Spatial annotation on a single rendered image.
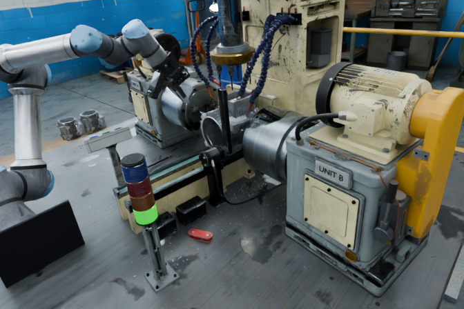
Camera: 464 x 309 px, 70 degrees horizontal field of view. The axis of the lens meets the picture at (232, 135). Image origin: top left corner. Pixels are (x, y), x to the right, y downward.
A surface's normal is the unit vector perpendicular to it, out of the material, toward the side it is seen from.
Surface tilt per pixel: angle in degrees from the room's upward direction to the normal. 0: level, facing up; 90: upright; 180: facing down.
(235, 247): 0
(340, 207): 90
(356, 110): 90
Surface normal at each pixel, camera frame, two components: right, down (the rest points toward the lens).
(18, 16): 0.74, 0.25
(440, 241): -0.08, -0.89
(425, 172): -0.77, 0.34
